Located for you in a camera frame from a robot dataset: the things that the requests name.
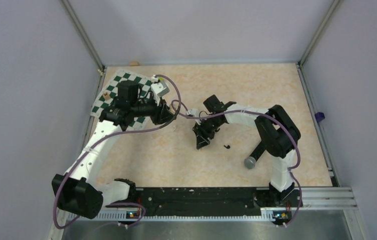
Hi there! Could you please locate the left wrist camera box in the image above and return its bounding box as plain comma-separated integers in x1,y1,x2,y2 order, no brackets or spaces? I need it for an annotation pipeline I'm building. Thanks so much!
150,81,170,98

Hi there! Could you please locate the black microphone grey head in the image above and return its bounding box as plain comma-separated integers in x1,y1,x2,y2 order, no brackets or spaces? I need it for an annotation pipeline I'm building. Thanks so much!
243,141,266,170

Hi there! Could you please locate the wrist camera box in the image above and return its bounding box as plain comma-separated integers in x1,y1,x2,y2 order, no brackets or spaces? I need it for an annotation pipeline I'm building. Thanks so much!
186,108,199,118
150,81,170,98

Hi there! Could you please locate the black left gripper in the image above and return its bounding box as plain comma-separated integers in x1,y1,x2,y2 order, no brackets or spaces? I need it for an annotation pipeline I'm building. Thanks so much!
130,93,176,125

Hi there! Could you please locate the small wooden cube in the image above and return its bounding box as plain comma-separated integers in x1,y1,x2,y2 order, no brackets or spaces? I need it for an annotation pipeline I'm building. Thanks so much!
102,92,111,101

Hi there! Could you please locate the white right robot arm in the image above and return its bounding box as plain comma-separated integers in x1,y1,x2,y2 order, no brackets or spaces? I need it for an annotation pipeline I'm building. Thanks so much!
186,95,301,206

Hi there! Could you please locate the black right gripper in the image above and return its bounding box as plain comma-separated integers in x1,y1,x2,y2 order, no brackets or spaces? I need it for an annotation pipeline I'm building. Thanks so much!
192,116,224,150

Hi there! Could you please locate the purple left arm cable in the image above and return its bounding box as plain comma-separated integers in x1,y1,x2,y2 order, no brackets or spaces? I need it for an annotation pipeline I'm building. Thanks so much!
52,74,183,230

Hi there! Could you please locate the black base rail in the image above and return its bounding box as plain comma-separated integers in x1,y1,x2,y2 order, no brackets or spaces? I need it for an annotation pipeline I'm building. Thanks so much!
121,187,303,217

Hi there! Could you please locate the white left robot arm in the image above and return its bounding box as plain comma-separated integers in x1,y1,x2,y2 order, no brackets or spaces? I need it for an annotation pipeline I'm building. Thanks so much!
52,79,175,219

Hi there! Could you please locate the green white chessboard mat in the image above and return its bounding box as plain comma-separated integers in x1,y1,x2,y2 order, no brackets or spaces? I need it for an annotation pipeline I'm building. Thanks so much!
91,70,164,131

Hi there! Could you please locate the wooden cork piece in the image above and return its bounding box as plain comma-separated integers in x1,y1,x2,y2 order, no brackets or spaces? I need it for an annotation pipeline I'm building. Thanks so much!
129,61,140,67

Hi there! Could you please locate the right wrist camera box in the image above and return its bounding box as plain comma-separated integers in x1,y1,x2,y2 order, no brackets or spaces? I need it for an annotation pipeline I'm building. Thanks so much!
186,108,199,118

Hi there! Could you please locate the small purple object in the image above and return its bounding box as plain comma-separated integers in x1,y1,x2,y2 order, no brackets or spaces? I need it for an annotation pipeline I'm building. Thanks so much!
314,112,326,123

